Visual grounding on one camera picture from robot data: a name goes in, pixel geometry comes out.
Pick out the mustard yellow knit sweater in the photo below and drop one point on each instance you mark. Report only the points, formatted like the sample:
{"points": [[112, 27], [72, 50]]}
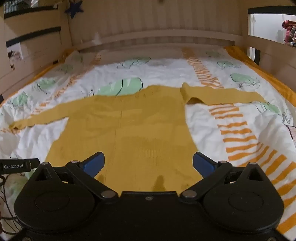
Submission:
{"points": [[138, 136]]}

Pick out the hanging colourful clothes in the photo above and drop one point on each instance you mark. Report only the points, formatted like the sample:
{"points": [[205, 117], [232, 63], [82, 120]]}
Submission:
{"points": [[290, 32]]}

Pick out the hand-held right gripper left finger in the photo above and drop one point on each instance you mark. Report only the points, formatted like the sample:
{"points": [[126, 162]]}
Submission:
{"points": [[93, 163]]}

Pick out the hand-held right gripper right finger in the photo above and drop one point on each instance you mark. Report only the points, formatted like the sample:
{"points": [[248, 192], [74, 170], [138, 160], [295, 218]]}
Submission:
{"points": [[203, 163]]}

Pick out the white printed bed sheet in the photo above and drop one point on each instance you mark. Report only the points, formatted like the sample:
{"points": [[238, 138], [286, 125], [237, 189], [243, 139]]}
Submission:
{"points": [[231, 139]]}

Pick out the wooden bed side panel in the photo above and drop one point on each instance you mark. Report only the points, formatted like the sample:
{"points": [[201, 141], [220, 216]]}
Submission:
{"points": [[34, 46], [270, 51]]}

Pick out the wooden slatted bed headboard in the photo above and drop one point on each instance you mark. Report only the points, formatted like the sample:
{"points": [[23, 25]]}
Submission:
{"points": [[150, 25]]}

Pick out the blue star decoration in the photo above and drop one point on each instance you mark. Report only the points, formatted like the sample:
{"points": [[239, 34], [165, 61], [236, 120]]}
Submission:
{"points": [[74, 8]]}

